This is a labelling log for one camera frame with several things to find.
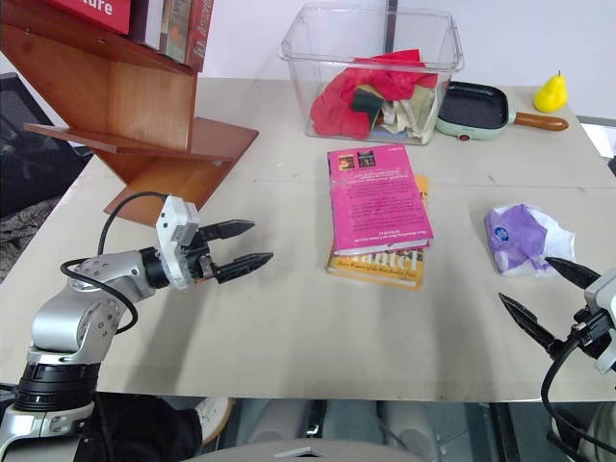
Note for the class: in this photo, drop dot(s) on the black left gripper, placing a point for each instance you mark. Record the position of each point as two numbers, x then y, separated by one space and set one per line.
201 260

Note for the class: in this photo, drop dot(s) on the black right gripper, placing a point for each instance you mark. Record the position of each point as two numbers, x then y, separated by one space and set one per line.
593 332

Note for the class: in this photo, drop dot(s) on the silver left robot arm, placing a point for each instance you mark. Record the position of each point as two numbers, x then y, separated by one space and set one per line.
58 313

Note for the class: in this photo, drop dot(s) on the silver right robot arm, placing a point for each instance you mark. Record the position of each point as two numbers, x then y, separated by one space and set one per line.
604 423

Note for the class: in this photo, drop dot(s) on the yellow book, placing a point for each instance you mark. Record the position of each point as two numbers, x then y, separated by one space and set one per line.
375 272

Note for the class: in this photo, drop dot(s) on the pink book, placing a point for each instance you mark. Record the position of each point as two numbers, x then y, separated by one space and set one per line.
375 197

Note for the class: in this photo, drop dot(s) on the brown wooden bookshelf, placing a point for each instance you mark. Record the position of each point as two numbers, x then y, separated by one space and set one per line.
139 101

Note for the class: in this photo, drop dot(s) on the dark red book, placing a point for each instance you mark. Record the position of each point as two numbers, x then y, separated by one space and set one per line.
201 33

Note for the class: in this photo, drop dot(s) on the white and dark book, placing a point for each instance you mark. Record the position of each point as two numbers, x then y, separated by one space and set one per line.
146 21

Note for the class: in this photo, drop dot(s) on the red book with white letters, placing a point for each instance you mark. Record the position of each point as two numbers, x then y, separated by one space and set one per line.
96 12

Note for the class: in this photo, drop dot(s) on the purple tissue pack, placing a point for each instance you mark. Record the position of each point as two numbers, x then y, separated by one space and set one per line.
520 236

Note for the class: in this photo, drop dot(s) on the red cloth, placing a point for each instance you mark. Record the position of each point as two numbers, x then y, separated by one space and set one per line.
337 108

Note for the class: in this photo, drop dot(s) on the dark green cloth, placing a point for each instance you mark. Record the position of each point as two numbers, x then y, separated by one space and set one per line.
363 101

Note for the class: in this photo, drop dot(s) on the yellow toy pear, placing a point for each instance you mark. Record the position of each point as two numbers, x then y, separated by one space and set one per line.
551 96

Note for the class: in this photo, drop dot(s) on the dark rounded shape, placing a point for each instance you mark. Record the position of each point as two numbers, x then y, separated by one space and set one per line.
144 428

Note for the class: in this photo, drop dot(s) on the green electric frying pan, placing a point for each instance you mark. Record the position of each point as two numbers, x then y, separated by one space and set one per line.
471 108

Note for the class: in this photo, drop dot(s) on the beige cloth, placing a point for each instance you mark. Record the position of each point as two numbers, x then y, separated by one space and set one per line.
418 113

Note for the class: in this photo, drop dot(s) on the clear plastic bin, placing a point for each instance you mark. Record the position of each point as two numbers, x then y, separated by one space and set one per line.
370 43

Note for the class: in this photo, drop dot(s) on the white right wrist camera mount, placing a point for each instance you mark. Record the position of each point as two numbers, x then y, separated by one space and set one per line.
602 292

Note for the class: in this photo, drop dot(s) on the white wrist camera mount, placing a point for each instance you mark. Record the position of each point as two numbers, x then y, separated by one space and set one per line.
175 219
602 292

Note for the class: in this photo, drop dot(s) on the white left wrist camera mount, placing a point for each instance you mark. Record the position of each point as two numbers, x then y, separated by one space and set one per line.
175 219

